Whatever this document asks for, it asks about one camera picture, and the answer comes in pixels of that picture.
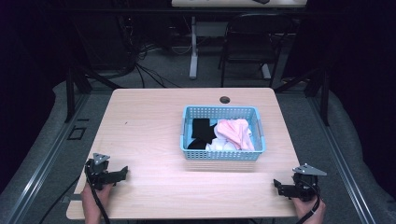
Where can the white cloth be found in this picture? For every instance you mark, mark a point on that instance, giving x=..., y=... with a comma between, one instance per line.
x=219, y=145

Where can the black folding chair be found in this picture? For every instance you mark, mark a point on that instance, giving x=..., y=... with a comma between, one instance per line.
x=252, y=46

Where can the pink cloth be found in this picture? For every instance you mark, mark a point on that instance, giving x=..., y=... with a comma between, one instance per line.
x=235, y=132

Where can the black cloth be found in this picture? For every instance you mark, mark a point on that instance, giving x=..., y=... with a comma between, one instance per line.
x=202, y=130

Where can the person's right hand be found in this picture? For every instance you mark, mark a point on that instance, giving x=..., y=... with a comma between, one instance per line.
x=306, y=210

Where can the blue plastic basket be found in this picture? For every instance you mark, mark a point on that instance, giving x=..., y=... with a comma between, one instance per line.
x=222, y=154

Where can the white desk with legs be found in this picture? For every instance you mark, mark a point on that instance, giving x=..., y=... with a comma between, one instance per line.
x=193, y=46

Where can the dark object on desk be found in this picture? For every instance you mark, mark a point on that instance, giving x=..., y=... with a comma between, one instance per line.
x=261, y=1

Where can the black metal frame stand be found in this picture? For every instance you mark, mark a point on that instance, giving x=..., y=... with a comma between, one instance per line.
x=71, y=93
x=324, y=96

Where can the person's left hand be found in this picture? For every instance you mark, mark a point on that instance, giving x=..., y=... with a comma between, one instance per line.
x=93, y=202

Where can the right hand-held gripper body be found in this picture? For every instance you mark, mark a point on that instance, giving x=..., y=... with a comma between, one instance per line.
x=305, y=186

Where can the metal floor rail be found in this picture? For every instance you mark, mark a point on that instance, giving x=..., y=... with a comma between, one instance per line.
x=43, y=168
x=339, y=161

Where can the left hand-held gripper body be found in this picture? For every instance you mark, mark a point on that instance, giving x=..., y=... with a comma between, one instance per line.
x=97, y=175

